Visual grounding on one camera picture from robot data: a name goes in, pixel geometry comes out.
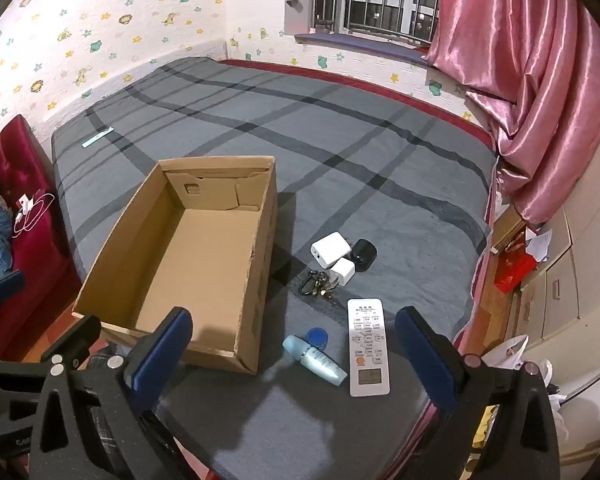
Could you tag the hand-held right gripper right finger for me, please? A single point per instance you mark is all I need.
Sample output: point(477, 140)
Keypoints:
point(425, 357)

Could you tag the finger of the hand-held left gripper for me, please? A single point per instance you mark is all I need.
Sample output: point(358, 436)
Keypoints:
point(72, 337)
point(2, 287)

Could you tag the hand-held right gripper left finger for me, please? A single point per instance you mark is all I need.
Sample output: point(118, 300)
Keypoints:
point(162, 357)

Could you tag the white remote control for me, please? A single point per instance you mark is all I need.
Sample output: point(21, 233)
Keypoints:
point(367, 340)

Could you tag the light blue lotion bottle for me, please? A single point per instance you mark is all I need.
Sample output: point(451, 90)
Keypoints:
point(315, 360)

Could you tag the small white charger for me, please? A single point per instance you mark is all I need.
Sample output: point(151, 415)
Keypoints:
point(344, 270)

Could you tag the black glossy plastic case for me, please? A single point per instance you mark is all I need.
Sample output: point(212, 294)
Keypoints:
point(365, 252)

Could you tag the brown cardboard box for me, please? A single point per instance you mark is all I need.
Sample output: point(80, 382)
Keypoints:
point(205, 240)

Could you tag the large white charger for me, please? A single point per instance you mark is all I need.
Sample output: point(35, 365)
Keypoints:
point(330, 247)

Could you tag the red sofa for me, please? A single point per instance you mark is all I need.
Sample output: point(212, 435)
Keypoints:
point(35, 240)

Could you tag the yellow plastic bag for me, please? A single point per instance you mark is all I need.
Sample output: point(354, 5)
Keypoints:
point(485, 425)

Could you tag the red paper bag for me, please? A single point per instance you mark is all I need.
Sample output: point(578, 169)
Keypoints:
point(515, 270)

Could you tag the white papers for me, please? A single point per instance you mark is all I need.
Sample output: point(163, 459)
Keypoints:
point(540, 245)

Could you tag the beige wooden cabinet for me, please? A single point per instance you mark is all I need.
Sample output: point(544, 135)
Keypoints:
point(570, 285)

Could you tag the light green ruler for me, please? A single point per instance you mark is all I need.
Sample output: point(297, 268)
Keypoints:
point(97, 138)

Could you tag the pink satin curtain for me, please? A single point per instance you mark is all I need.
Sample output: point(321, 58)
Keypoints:
point(520, 60)

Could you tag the purple window sill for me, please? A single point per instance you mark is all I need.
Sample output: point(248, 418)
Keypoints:
point(360, 41)

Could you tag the small grey wall hook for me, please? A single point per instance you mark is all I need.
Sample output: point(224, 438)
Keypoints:
point(294, 0)

